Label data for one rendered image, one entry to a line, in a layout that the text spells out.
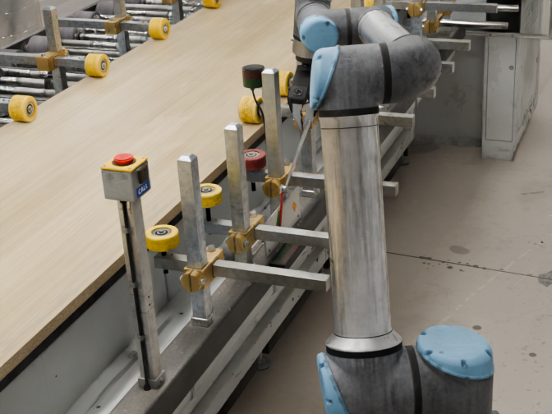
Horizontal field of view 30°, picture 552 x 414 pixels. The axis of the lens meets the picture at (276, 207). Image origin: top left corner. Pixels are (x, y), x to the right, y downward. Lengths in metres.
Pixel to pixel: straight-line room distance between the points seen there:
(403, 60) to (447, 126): 3.31
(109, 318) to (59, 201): 0.38
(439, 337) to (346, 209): 0.32
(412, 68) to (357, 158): 0.20
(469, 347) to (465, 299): 1.87
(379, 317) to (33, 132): 1.54
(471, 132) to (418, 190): 0.58
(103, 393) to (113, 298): 0.23
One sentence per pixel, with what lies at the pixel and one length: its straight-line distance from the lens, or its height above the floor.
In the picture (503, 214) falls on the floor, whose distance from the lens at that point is 4.57.
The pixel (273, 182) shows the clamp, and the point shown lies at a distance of 2.76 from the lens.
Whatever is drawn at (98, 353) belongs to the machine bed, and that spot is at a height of 0.67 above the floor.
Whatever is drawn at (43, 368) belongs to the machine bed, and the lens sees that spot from 2.27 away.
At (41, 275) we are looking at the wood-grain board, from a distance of 2.35.
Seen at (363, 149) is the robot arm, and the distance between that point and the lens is 1.94.
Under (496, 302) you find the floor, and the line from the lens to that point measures 3.91.
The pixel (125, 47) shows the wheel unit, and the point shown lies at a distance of 4.18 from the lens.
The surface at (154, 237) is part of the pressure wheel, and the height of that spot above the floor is 0.91.
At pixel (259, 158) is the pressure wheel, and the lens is 2.82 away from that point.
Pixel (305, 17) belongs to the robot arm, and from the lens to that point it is 2.52.
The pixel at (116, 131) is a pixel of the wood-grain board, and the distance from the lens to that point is 3.14.
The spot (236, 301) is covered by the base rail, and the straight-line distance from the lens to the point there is 2.55.
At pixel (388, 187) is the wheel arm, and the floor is 0.86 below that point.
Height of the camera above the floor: 1.98
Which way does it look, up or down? 25 degrees down
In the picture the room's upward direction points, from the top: 4 degrees counter-clockwise
